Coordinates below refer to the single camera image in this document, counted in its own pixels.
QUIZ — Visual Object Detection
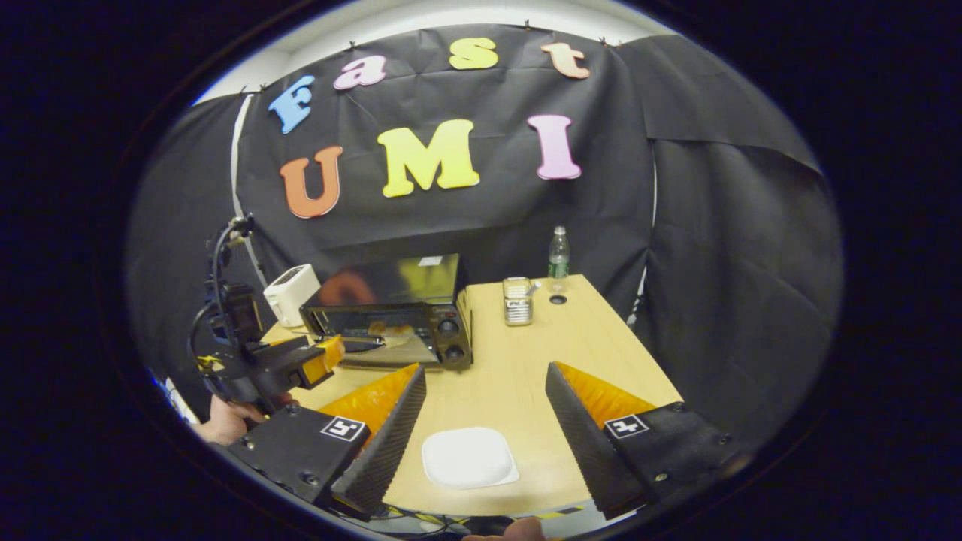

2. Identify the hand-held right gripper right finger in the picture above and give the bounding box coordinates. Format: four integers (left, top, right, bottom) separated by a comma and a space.
545, 361, 735, 521

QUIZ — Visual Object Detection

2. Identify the white toaster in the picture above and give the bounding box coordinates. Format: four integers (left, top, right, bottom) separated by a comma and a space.
262, 264, 322, 328

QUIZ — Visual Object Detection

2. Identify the black cable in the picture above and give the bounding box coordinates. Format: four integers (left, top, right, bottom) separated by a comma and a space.
209, 213, 255, 305

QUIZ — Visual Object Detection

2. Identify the clear plastic bottle green label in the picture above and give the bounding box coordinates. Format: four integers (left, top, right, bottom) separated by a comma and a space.
547, 225, 571, 280

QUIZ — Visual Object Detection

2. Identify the metal wire basket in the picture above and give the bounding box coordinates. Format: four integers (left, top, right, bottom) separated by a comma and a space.
501, 276, 535, 327

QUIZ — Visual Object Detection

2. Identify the white picture panel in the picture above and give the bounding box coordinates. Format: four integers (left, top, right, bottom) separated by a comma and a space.
153, 371, 198, 424

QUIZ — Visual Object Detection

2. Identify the white plate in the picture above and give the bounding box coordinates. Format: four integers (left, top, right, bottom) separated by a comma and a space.
420, 426, 520, 491

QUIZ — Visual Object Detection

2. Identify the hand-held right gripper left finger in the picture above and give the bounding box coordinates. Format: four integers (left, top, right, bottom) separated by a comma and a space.
224, 364, 428, 521

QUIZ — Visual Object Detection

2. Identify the black electric oven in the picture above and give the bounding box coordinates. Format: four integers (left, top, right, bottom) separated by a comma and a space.
298, 253, 473, 371

